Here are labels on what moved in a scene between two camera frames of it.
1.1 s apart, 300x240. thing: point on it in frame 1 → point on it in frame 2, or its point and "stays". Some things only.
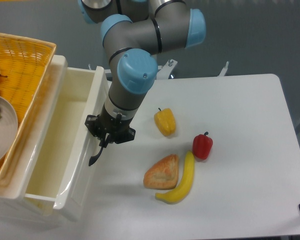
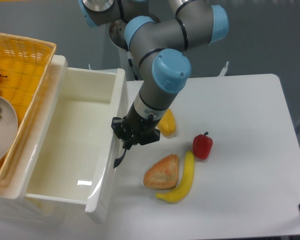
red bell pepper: (202, 146) stays
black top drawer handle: (93, 159) → (118, 160)
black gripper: (107, 124) → (134, 124)
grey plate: (3, 132) stays
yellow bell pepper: (165, 120) stays
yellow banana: (181, 190) stays
